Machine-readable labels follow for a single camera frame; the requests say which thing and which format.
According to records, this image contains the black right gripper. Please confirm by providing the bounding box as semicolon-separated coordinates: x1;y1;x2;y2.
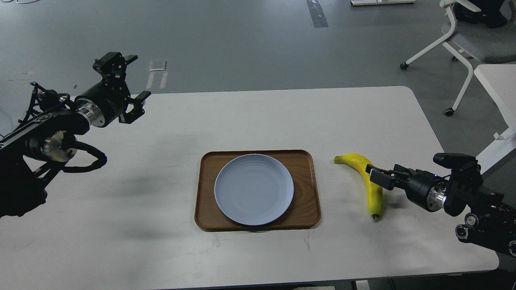
366;163;449;212

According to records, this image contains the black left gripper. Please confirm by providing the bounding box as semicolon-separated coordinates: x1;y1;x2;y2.
75;52;151;127

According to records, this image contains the blue round plate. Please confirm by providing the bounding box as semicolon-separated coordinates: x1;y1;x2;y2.
214;153;294;226

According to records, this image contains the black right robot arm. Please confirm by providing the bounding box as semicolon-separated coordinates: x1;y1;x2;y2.
365;153;516;257

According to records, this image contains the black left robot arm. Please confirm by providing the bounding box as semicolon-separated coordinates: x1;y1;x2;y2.
0;52;151;217

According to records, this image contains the yellow banana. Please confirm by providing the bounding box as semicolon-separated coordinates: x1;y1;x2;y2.
333;153;384;220

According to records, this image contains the brown wooden tray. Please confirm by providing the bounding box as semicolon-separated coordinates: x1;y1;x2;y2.
195;150;321;232

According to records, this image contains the white side table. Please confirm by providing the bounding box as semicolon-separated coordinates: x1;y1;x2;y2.
474;64;516;176

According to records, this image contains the white grey office chair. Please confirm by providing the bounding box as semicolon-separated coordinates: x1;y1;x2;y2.
400;0;516;117

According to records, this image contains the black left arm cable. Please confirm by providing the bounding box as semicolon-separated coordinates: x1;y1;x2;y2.
60;141;108;174

